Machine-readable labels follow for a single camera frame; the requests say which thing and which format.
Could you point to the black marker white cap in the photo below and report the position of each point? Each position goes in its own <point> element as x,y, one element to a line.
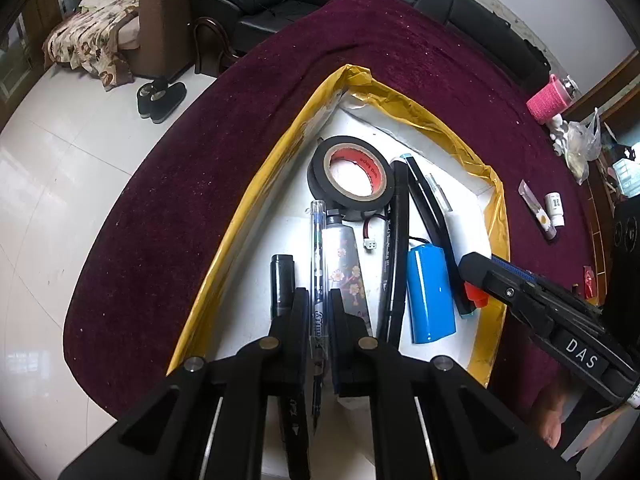
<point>395,249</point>

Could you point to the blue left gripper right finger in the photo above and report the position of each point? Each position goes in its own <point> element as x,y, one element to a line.
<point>351,366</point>

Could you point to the white cream tube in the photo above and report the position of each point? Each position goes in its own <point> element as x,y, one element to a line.
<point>537,210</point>

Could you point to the white foam box yellow tape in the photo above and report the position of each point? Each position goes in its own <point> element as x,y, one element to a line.
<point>414,443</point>

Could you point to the person's hand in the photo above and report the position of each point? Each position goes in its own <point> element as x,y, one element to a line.
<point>545,417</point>

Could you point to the dark red tablecloth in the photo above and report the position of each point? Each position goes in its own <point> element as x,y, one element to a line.
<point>150,258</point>

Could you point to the black marker teal cap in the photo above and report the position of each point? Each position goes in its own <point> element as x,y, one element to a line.
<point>434,221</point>

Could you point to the floral blanket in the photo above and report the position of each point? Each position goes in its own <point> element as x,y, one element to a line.
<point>95,39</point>

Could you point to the blue cylindrical battery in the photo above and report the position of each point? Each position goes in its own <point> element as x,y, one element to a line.
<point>429,307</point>

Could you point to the short black marker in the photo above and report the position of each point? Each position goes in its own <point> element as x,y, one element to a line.
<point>282,284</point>

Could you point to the black shoes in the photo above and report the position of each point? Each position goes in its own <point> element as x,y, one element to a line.
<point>157,99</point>

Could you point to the black electrical tape roll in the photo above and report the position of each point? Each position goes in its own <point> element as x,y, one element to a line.
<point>350,175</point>

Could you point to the white stuffed toy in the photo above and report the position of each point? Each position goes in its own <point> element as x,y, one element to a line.
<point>558,131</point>

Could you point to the clear plastic bag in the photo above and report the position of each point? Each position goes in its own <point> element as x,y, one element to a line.
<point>583,145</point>

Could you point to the brown armchair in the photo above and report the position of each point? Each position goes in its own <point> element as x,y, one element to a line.
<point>164,39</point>

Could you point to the clear blue pen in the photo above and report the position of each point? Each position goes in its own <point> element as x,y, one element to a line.
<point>317,331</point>

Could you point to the white bottle orange cap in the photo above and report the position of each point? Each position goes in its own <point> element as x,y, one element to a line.
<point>478,297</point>

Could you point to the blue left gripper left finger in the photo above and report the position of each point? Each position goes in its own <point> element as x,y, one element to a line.
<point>291,327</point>

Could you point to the pink knit covered bottle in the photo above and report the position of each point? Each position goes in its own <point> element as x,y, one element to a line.
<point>552,99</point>

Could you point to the silver floral tube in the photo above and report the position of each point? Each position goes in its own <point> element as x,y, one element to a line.
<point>342,266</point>

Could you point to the red plastic packet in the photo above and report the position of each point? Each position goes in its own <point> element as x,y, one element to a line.
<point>590,284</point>

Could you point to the small white pill bottle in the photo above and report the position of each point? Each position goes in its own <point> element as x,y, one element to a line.
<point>554,207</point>

